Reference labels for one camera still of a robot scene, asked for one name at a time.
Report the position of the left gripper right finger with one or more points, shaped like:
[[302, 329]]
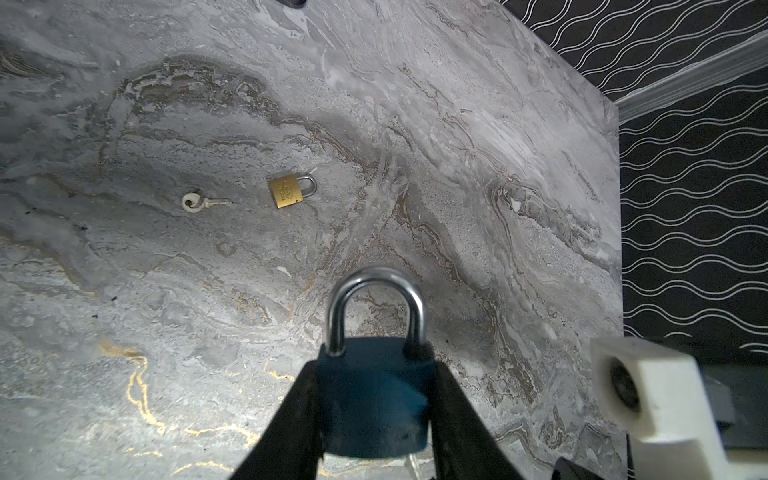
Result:
[[463, 447]]

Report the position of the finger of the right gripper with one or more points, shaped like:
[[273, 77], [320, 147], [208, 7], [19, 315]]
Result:
[[565, 469]]

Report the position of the blue padlock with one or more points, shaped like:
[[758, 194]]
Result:
[[374, 391]]

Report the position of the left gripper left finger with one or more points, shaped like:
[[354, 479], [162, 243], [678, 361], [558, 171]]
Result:
[[291, 446]]

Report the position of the small brass padlock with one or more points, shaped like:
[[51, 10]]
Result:
[[292, 189]]

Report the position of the white ring key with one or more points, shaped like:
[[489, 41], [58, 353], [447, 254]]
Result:
[[194, 202]]

